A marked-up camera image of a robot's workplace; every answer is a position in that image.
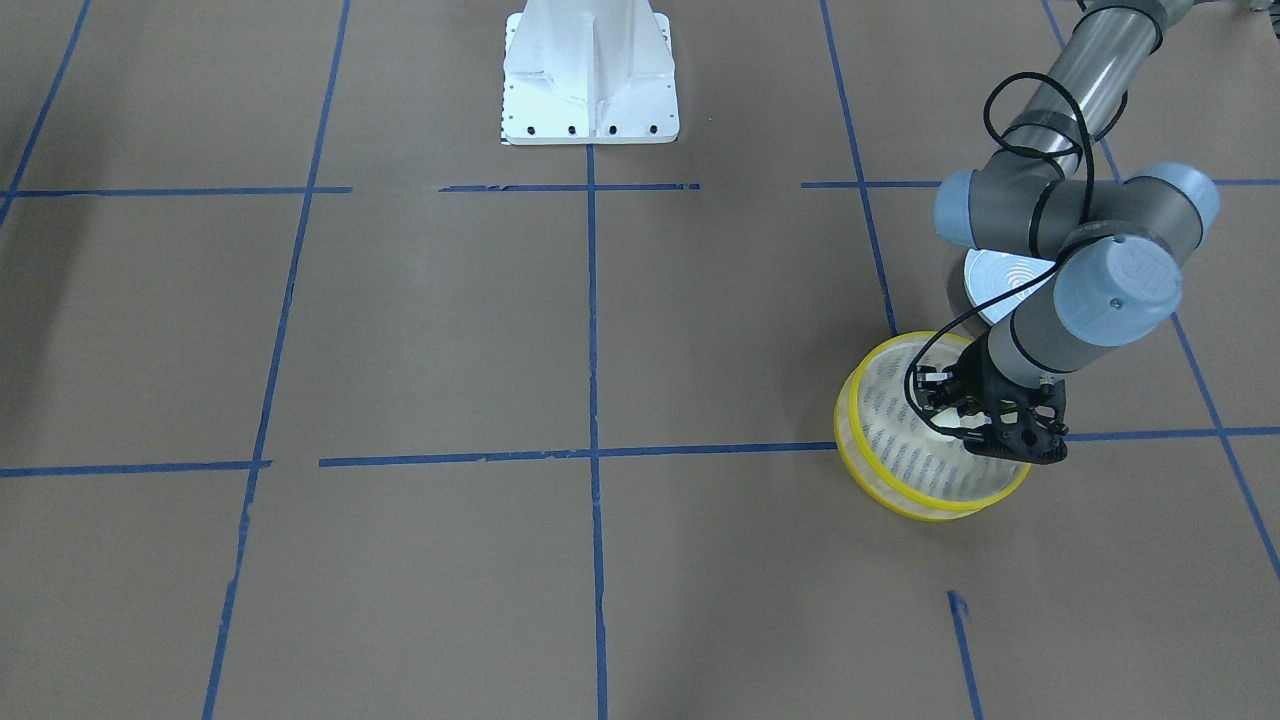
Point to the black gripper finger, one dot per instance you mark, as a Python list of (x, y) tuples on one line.
[(937, 390), (983, 436)]

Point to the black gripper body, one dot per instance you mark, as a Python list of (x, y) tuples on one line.
[(975, 387)]

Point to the cream white steamed bun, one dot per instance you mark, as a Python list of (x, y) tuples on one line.
[(949, 425)]

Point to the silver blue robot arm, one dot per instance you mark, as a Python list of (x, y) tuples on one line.
[(1115, 250)]

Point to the yellow rimmed bamboo steamer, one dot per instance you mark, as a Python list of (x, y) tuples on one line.
[(897, 459)]

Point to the light blue round plate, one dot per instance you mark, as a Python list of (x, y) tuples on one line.
[(990, 274)]

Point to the white camera mast pedestal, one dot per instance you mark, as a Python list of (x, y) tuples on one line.
[(580, 72)]

